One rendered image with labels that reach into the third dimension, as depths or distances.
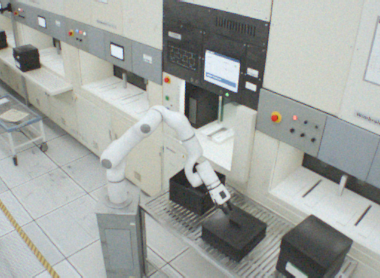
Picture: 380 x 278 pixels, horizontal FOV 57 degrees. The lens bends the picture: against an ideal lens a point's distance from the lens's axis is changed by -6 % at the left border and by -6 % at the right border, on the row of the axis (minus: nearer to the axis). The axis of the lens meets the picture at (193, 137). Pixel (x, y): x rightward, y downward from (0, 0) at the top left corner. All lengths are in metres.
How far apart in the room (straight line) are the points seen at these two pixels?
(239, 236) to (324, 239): 0.48
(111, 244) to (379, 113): 1.89
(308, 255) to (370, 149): 0.62
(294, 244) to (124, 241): 1.21
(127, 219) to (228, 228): 0.69
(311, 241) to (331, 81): 0.83
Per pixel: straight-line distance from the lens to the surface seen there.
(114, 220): 2.51
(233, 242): 2.14
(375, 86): 1.89
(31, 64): 4.79
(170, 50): 2.68
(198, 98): 2.96
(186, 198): 2.41
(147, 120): 2.00
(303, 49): 2.02
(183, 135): 2.02
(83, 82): 4.06
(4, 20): 6.76
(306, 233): 2.06
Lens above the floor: 2.42
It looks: 31 degrees down
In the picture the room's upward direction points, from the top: 3 degrees clockwise
